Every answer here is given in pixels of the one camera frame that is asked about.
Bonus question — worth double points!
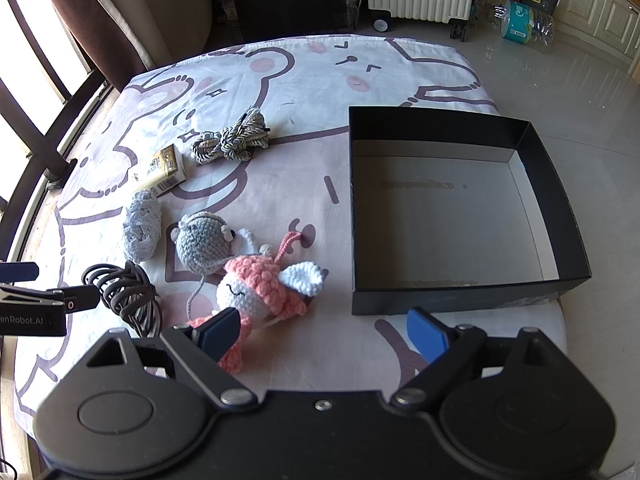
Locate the light blue knitted bundle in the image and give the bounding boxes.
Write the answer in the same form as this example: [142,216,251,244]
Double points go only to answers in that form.
[123,188,163,263]

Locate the bear printed bed sheet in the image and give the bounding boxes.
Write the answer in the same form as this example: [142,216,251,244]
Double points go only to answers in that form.
[14,34,568,416]

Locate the grey crochet mouse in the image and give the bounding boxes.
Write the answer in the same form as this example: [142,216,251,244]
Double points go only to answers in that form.
[172,211,273,317]

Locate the pink crochet bunny doll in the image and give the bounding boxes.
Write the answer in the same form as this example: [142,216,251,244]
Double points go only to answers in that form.
[187,227,330,375]

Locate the brown curtain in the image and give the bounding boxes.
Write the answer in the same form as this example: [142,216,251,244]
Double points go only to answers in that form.
[39,0,214,92]

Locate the dark window railing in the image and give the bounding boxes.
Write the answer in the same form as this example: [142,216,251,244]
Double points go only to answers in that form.
[0,0,123,216]

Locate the dark hair claw clip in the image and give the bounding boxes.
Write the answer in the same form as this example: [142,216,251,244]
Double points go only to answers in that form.
[81,262,164,337]

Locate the black cardboard box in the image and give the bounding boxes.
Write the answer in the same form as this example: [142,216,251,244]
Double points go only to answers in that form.
[348,106,594,317]

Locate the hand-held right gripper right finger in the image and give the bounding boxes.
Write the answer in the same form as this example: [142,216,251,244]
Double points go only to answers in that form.
[390,307,566,409]

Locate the gold paper packet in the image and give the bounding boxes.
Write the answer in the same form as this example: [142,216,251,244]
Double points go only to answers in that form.
[128,144,190,196]

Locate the pack of plastic bottles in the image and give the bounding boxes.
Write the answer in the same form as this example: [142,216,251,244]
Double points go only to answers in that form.
[487,0,557,51]

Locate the cream kitchen cabinets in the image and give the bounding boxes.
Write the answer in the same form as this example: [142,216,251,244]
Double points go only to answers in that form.
[515,0,640,63]

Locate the braided grey rope bundle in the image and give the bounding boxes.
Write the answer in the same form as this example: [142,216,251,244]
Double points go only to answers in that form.
[190,106,272,165]

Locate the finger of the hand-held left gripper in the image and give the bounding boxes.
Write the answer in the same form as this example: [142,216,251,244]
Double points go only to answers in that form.
[0,261,40,282]
[0,284,100,312]

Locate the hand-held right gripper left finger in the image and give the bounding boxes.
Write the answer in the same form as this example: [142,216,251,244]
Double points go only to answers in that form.
[86,307,259,409]

